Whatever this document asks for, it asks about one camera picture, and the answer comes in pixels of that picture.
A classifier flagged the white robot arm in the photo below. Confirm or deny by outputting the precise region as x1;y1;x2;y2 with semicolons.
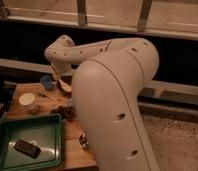
45;35;160;171

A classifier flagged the white plastic cup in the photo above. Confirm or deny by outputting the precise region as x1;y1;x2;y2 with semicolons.
19;93;38;113

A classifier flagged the green plastic tray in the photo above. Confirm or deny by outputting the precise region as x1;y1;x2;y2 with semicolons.
0;114;62;171

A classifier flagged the metal fork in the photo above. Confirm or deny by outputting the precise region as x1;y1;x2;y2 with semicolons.
38;93;61;102

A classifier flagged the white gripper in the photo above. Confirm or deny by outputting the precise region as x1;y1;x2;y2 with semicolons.
51;63;72;80

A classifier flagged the dark red bowl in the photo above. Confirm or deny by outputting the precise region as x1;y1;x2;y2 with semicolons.
57;78;72;95

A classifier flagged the black phone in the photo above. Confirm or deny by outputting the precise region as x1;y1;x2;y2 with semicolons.
14;139;41;159

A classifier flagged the dark grape bunch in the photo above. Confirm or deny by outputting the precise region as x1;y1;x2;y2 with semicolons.
52;106;75;122

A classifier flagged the blue plastic cup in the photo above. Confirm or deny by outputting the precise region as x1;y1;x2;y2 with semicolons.
40;75;54;90

